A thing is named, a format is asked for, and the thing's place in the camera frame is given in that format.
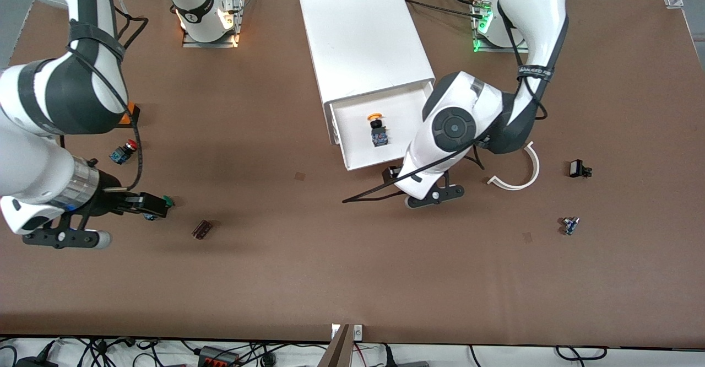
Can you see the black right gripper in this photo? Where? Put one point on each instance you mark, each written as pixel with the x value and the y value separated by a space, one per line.
pixel 110 198

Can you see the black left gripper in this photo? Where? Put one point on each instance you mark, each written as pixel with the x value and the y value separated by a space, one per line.
pixel 392 173

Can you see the yellow push button switch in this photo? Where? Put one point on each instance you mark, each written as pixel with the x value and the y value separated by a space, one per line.
pixel 378 135

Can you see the white plastic drawer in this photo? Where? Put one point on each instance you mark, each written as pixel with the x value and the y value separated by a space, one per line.
pixel 358 141

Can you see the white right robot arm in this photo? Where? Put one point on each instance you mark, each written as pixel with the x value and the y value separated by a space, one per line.
pixel 27 157

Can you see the white drawer cabinet housing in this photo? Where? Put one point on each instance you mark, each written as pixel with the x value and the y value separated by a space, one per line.
pixel 363 31

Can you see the white curved plastic strip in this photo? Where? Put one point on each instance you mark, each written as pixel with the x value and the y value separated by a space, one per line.
pixel 526 182

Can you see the black power strip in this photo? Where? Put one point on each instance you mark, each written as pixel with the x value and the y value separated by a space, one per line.
pixel 217 357

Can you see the small black electrical component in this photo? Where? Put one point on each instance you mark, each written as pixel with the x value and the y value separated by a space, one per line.
pixel 576 168

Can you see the small blue electronic component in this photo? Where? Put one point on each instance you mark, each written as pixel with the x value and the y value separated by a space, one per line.
pixel 570 225

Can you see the black power adapter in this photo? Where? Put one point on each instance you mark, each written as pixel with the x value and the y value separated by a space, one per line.
pixel 36 362

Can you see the green push button switch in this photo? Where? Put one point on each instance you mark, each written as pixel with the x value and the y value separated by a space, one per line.
pixel 168 201

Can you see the red push button switch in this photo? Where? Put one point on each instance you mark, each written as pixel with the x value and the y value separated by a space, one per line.
pixel 122 153

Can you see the orange button enclosure box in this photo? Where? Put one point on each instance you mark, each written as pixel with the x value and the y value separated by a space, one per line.
pixel 134 114

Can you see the small metal bracket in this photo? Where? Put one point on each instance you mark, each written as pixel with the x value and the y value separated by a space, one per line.
pixel 358 332

